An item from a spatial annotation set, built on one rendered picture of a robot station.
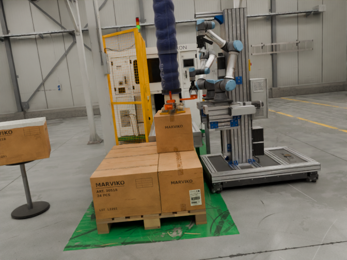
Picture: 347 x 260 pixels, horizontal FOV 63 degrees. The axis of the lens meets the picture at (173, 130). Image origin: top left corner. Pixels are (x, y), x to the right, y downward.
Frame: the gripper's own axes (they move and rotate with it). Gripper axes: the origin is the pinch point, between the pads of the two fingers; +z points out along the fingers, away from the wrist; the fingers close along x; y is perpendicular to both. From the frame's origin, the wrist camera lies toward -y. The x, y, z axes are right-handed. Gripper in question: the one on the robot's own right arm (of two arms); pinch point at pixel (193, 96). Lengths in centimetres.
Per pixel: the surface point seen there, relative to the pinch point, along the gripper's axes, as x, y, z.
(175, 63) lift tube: -19, 36, -41
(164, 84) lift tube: -32, 38, -18
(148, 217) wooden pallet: -53, 121, 97
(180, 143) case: -19, 60, 45
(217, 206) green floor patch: 13, 84, 108
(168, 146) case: -34, 60, 47
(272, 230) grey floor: 54, 136, 109
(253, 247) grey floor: 33, 158, 109
